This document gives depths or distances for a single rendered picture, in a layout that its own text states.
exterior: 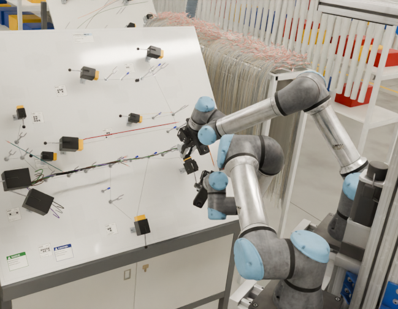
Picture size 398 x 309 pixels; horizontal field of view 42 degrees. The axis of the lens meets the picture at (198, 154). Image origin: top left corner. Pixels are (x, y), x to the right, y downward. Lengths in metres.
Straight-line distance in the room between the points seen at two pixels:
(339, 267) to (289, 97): 0.61
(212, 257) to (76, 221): 0.77
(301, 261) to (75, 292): 1.13
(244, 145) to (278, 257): 0.43
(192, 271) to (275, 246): 1.18
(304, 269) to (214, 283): 1.31
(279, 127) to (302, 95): 1.55
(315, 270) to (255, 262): 0.18
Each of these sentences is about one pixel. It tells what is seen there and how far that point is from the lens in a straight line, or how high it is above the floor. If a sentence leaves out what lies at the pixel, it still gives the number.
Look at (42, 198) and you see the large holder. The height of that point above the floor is 1.18.
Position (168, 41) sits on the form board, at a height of 1.62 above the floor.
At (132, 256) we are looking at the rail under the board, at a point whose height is 0.84.
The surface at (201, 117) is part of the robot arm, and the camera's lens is 2.17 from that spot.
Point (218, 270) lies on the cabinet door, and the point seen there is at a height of 0.56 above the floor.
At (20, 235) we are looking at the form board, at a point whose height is 1.00.
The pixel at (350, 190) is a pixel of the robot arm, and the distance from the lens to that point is 1.93.
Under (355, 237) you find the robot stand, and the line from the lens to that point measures 1.73.
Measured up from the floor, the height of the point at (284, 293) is 1.22.
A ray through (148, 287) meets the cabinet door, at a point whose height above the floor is 0.60.
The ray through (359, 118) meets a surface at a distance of 5.05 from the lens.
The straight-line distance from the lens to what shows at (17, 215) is 2.16.
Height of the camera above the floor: 2.19
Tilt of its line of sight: 24 degrees down
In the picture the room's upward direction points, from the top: 6 degrees clockwise
